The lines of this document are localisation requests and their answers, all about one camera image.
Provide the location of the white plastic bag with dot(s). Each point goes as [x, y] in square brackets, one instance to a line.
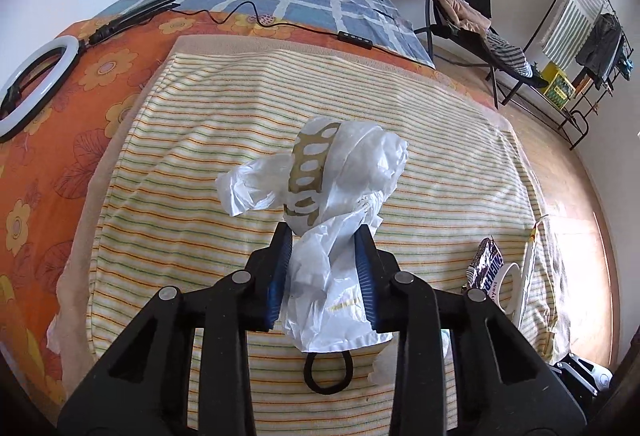
[350, 176]

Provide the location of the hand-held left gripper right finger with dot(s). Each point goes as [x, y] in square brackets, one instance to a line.
[367, 281]

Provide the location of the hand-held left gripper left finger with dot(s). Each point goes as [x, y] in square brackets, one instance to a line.
[281, 276]

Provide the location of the beige blanket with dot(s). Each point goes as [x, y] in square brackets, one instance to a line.
[225, 43]

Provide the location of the yellow crate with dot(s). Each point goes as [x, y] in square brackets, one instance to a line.
[559, 88]

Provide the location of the dark striped cloth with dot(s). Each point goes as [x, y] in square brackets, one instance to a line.
[507, 55]

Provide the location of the white paper cup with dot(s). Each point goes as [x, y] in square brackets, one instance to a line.
[500, 290]

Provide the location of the brown chocolate bar wrapper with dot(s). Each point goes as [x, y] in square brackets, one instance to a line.
[487, 266]

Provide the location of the striped yellow blanket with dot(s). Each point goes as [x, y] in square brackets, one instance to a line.
[200, 140]

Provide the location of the black drying rack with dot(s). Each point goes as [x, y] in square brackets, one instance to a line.
[584, 121]

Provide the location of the green striped towel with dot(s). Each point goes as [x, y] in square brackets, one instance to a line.
[575, 10]

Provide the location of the beige cloth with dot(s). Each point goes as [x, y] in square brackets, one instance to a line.
[460, 13]

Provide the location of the dark grey garment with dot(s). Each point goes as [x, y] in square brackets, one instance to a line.
[600, 43]

